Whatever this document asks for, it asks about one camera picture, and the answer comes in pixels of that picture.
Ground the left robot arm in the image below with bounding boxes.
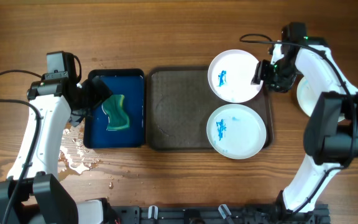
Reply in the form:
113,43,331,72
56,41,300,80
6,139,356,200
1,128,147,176
0,51,121,223

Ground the green scrubbing sponge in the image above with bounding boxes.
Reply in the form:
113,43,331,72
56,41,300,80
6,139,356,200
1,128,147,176
102,95,130,131

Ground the white plate blue stain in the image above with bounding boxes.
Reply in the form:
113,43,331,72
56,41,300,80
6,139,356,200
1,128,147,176
296,77,330,117

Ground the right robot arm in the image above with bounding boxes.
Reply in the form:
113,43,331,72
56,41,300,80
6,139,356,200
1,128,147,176
251,22,358,220

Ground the black tray with blue water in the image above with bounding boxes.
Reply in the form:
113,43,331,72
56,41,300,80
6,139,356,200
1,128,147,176
83,68,145,149

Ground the dark brown serving tray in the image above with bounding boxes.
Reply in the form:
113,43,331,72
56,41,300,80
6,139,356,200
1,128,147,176
146,65,275,152

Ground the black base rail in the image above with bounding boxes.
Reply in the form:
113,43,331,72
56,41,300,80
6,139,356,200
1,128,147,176
112,204,331,224

